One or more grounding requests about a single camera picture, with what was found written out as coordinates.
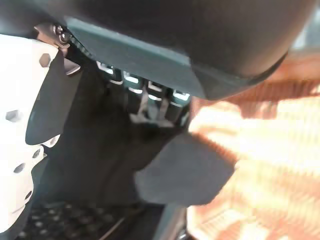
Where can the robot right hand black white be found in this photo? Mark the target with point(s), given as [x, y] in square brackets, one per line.
[175, 30]

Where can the dark grey washing machine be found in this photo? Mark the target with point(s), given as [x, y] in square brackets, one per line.
[75, 222]

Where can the large wicker laundry basket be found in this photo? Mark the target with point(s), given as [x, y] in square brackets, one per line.
[270, 150]

